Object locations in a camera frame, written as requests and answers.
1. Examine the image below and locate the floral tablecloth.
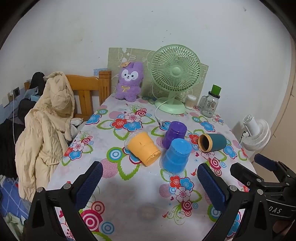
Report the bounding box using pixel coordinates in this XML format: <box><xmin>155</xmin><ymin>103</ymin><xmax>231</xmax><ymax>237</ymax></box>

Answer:
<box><xmin>48</xmin><ymin>96</ymin><xmax>252</xmax><ymax>240</ymax></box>

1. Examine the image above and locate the black clothing pile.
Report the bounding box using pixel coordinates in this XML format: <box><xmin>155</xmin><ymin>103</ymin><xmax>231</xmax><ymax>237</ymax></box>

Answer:
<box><xmin>0</xmin><ymin>72</ymin><xmax>46</xmax><ymax>179</ymax></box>

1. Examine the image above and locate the white fan cable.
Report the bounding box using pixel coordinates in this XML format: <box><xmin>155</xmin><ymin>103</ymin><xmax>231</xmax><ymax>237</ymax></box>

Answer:
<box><xmin>154</xmin><ymin>96</ymin><xmax>171</xmax><ymax>127</ymax></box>

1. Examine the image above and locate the wooden chair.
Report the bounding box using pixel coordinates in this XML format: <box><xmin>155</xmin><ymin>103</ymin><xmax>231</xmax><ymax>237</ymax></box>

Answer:
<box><xmin>24</xmin><ymin>70</ymin><xmax>112</xmax><ymax>122</ymax></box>

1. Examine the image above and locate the purple plush bunny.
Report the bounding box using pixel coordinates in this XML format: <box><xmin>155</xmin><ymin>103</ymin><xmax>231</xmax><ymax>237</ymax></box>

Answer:
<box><xmin>115</xmin><ymin>62</ymin><xmax>144</xmax><ymax>102</ymax></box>

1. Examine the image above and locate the blue plastic cup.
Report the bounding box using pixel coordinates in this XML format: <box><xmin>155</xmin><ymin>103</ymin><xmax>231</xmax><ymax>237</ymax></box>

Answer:
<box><xmin>162</xmin><ymin>138</ymin><xmax>192</xmax><ymax>174</ymax></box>

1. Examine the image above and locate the purple plastic cup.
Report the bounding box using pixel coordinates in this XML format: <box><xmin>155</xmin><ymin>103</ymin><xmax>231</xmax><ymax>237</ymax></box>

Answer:
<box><xmin>162</xmin><ymin>121</ymin><xmax>187</xmax><ymax>149</ymax></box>

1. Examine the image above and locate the blue checkered bedding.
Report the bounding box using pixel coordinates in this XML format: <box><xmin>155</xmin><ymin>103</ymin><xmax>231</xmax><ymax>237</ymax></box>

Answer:
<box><xmin>0</xmin><ymin>176</ymin><xmax>31</xmax><ymax>232</ymax></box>

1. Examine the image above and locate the green patterned board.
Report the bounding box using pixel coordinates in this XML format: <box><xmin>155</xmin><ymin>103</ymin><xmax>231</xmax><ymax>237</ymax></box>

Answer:
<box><xmin>107</xmin><ymin>47</ymin><xmax>209</xmax><ymax>102</ymax></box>

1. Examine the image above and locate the glass jar with green lid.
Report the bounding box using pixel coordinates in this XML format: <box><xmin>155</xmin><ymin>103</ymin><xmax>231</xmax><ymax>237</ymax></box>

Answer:
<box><xmin>199</xmin><ymin>84</ymin><xmax>221</xmax><ymax>118</ymax></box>

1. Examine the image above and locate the orange plastic cup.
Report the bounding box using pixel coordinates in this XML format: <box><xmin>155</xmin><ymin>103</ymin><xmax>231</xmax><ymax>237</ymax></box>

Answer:
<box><xmin>125</xmin><ymin>130</ymin><xmax>162</xmax><ymax>167</ymax></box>

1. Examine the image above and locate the person's right hand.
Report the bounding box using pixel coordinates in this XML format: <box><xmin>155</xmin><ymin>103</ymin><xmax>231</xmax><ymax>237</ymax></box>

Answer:
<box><xmin>273</xmin><ymin>220</ymin><xmax>294</xmax><ymax>240</ymax></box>

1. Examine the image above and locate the beige puffer jacket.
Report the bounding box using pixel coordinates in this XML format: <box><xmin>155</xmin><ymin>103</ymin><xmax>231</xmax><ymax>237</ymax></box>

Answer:
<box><xmin>15</xmin><ymin>72</ymin><xmax>75</xmax><ymax>202</ymax></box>

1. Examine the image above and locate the green desk fan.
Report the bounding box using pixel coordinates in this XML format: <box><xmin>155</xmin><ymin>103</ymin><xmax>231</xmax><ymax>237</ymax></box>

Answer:
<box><xmin>149</xmin><ymin>45</ymin><xmax>201</xmax><ymax>114</ymax></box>

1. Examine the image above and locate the teal cup with yellow rim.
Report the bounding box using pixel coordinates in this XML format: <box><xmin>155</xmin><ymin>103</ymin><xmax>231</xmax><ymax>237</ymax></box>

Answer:
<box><xmin>198</xmin><ymin>133</ymin><xmax>227</xmax><ymax>153</ymax></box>

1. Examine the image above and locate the toothpick container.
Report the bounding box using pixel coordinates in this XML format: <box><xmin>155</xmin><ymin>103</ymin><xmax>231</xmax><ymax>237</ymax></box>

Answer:
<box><xmin>184</xmin><ymin>94</ymin><xmax>197</xmax><ymax>109</ymax></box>

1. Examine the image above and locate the white standing fan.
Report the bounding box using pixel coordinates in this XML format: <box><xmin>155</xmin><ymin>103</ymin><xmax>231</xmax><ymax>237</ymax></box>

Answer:
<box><xmin>239</xmin><ymin>114</ymin><xmax>271</xmax><ymax>152</ymax></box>

